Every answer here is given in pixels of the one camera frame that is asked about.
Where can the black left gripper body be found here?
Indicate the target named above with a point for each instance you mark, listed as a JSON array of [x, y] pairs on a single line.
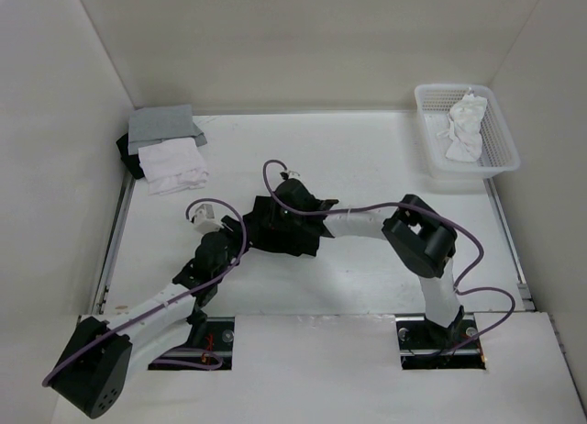
[[235, 239]]

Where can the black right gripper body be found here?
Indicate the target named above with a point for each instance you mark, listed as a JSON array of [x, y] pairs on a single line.
[[282, 213]]

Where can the black tank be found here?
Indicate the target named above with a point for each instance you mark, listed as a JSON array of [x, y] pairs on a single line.
[[273, 229], [131, 161]]

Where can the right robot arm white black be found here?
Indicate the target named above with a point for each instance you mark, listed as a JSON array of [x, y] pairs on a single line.
[[424, 245]]

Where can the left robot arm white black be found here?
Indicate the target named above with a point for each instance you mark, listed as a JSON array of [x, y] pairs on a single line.
[[93, 368]]

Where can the white folded tank top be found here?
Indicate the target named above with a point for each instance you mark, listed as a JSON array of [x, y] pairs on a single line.
[[173, 166]]

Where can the black folded tank top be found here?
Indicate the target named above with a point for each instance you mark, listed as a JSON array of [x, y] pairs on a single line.
[[131, 161]]

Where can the grey folded tank top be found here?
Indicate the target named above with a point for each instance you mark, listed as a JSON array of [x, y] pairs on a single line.
[[153, 125]]

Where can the white crumpled tank top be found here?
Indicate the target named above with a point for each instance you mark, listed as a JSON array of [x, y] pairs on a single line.
[[464, 130]]

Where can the white plastic laundry basket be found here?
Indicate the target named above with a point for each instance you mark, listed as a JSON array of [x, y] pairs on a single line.
[[499, 154]]

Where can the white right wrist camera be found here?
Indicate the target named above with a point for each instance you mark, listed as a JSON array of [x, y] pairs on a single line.
[[289, 174]]

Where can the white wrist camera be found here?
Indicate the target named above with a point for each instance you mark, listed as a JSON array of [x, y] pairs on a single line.
[[289, 174], [203, 220]]

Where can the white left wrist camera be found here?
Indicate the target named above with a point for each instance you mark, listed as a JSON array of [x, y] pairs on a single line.
[[203, 220]]

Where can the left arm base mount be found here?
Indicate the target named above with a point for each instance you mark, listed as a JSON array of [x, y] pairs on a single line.
[[209, 347]]

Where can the left aluminium table rail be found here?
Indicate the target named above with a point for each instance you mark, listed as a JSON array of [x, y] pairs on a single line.
[[106, 269]]

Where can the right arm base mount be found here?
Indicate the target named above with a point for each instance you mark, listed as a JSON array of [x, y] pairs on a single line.
[[425, 346]]

